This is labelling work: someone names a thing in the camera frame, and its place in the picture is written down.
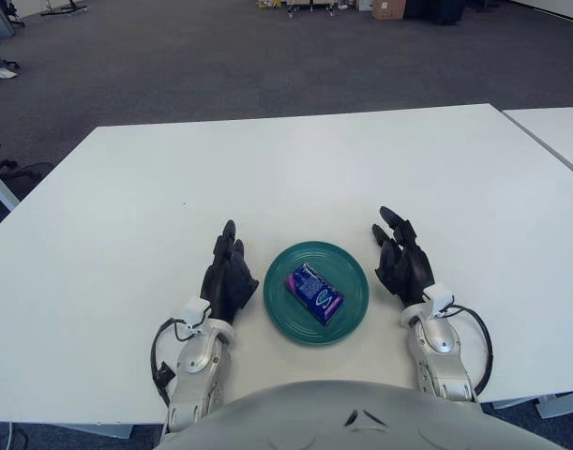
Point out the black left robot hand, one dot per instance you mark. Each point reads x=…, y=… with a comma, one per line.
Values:
x=227, y=281

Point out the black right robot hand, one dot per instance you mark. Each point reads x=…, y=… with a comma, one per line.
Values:
x=408, y=272

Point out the blue gum pack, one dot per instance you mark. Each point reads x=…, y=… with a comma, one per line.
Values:
x=314, y=293

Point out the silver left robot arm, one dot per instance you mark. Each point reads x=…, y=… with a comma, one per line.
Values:
x=197, y=356

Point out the green round plate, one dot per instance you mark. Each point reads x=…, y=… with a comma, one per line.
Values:
x=354, y=281

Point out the grey robot torso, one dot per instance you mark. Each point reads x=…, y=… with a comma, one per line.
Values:
x=314, y=422

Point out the white table foot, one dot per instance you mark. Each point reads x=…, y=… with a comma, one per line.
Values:
x=553, y=405

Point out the white table leg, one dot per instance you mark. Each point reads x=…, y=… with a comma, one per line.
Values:
x=2, y=190

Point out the black cabinet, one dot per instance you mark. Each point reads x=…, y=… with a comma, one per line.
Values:
x=436, y=10

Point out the brown cardboard box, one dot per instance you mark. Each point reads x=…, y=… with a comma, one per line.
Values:
x=388, y=8

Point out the yellow items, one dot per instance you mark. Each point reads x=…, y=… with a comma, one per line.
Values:
x=267, y=3

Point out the wheeled metal bench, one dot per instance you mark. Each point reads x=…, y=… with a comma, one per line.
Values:
x=309, y=4

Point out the person leg with white shoe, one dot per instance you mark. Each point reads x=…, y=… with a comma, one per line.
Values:
x=7, y=73

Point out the black floor stand base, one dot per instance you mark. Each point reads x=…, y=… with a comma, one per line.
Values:
x=63, y=10

